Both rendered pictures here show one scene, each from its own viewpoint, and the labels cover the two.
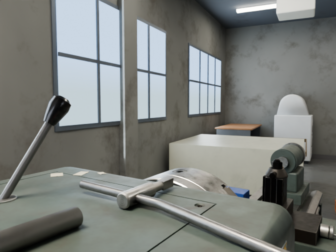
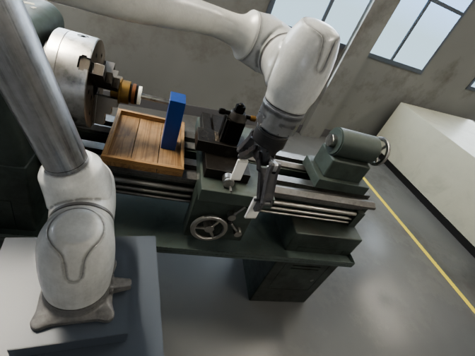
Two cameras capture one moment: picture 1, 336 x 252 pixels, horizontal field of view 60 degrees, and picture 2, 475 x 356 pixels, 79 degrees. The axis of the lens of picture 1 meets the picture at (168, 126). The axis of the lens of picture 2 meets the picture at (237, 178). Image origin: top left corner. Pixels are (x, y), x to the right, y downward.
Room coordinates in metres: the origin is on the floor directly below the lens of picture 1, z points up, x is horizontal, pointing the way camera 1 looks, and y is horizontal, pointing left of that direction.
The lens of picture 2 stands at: (0.29, -1.07, 1.62)
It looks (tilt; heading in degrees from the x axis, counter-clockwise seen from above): 37 degrees down; 35
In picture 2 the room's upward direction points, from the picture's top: 23 degrees clockwise
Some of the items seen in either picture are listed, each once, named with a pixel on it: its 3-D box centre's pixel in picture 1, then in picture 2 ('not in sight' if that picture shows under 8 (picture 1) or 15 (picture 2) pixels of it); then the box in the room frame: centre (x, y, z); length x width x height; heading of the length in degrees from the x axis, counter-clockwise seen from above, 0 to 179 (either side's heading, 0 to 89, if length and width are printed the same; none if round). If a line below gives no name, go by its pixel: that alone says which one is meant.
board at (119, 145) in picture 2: not in sight; (148, 140); (0.86, -0.17, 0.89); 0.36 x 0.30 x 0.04; 57
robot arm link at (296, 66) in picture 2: not in sight; (300, 63); (0.78, -0.75, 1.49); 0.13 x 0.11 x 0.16; 66
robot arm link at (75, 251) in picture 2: not in sight; (78, 251); (0.43, -0.64, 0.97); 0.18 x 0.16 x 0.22; 66
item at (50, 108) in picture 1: (58, 110); not in sight; (0.45, 0.17, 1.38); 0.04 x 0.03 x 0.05; 147
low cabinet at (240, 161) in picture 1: (241, 162); (475, 176); (4.97, -1.27, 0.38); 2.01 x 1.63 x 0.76; 65
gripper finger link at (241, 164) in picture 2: not in sight; (239, 169); (0.81, -0.71, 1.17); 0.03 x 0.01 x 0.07; 155
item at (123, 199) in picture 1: (148, 190); not in sight; (0.41, 0.03, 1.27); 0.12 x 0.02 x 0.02; 147
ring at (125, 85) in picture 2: not in sight; (124, 92); (0.77, -0.11, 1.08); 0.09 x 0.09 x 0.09; 57
